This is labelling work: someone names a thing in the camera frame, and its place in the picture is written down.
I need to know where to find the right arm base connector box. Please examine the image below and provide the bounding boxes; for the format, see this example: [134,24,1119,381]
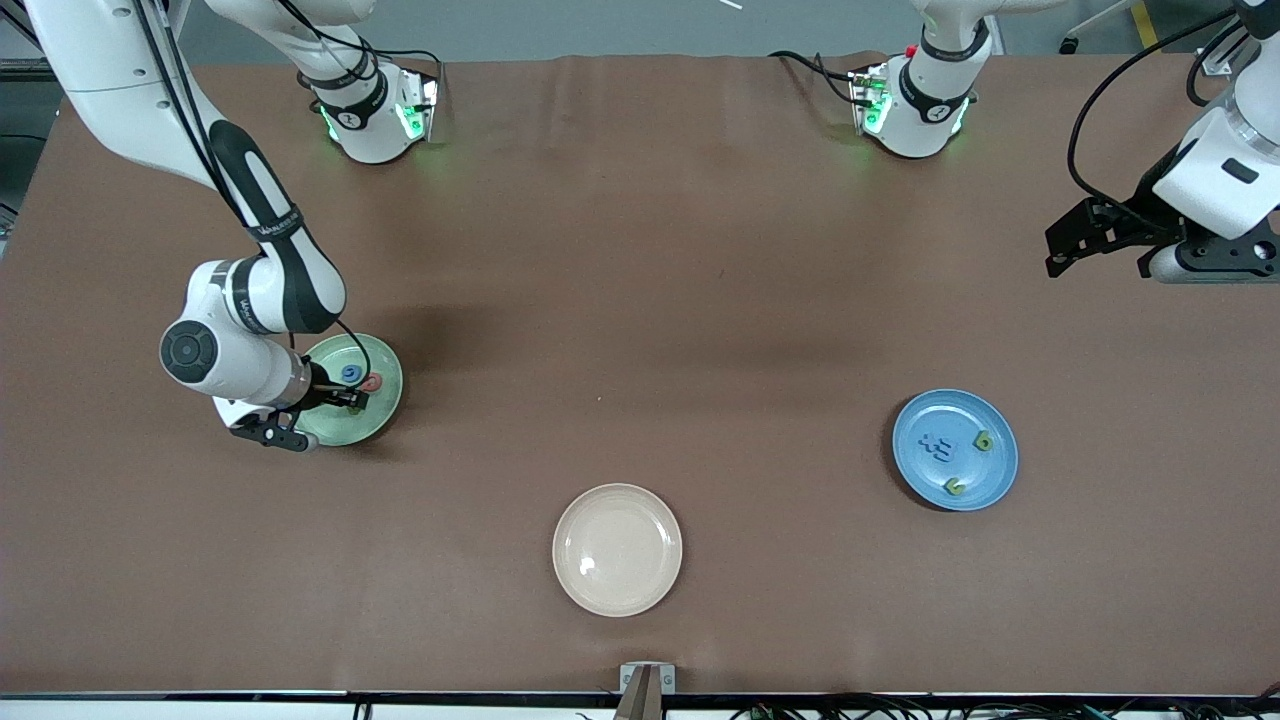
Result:
[395,68,441,143]

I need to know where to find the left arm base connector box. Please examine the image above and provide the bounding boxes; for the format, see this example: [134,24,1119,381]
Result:
[850,65,893,136]

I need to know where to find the light green plate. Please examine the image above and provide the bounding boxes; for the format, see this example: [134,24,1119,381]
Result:
[298,333,404,447]

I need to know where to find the white chair leg with caster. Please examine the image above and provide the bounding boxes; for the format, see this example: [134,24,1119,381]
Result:
[1060,0,1136,54]

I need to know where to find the blue plate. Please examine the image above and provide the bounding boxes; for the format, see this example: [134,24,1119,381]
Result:
[892,389,1019,512]

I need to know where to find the beige plate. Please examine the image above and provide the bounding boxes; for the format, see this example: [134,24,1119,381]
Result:
[552,484,684,618]

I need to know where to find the brown table cover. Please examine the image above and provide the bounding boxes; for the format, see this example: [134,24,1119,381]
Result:
[0,52,1280,698]

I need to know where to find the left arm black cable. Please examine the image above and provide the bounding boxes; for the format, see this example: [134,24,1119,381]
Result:
[1068,8,1246,206]

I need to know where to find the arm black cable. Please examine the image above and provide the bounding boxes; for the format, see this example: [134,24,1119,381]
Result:
[135,0,373,389]
[1068,8,1246,206]

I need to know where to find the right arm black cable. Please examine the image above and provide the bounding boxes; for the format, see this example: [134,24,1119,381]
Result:
[135,0,373,389]

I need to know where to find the black base power cable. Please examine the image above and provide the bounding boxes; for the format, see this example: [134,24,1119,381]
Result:
[768,50,863,106]

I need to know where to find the tan pointed post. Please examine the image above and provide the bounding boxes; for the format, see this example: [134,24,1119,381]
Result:
[613,666,664,720]

